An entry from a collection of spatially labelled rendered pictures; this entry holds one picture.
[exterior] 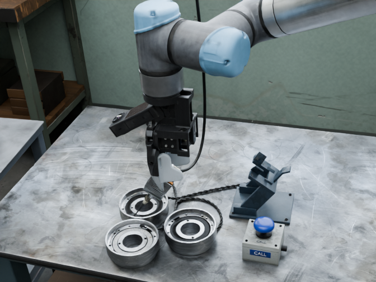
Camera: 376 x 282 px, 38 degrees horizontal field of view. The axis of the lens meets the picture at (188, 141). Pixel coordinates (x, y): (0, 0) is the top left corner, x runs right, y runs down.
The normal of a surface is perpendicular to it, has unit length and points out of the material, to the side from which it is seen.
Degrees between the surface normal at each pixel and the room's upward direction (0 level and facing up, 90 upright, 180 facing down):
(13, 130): 0
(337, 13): 110
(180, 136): 90
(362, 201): 0
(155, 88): 90
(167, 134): 90
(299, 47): 90
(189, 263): 0
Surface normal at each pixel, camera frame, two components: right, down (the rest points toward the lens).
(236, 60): 0.82, 0.27
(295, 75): -0.29, 0.53
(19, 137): -0.05, -0.84
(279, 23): -0.40, 0.75
